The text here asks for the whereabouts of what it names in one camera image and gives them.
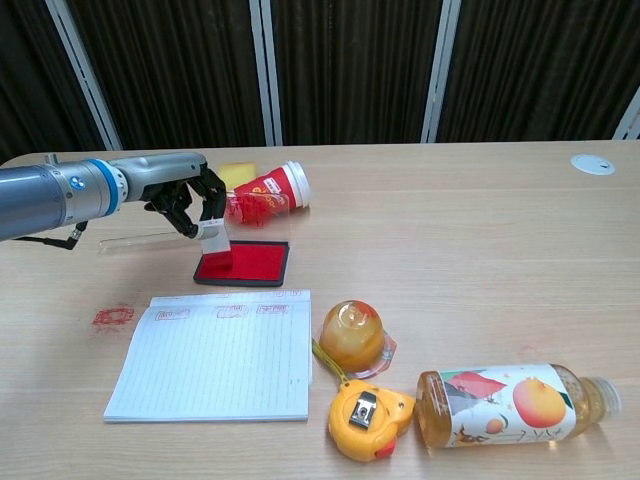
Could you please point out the red paper cup white lid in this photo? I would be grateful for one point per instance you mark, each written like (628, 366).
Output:
(285, 185)

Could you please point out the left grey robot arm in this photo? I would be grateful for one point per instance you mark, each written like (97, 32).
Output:
(40, 195)

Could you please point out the orange fruit jelly cup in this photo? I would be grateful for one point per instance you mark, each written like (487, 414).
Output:
(350, 335)

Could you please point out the clear stamp with red base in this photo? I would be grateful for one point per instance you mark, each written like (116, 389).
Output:
(217, 245)

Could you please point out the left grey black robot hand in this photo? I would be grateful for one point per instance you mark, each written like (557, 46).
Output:
(165, 175)

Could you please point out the red ink pad black tray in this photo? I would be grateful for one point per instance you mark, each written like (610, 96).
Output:
(260, 260)

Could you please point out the grey metal partition post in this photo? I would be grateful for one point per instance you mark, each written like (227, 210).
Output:
(629, 120)
(266, 75)
(440, 75)
(82, 75)

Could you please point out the yellow sponge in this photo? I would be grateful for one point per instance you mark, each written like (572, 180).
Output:
(240, 172)

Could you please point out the juice bottle peach label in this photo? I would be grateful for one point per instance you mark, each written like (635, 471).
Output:
(500, 405)

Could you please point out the lined white notepad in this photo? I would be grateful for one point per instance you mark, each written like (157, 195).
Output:
(210, 360)

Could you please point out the clear ink pad lid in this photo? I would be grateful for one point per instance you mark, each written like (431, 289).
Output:
(270, 225)

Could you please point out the yellow tape measure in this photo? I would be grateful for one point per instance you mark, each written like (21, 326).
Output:
(360, 425)

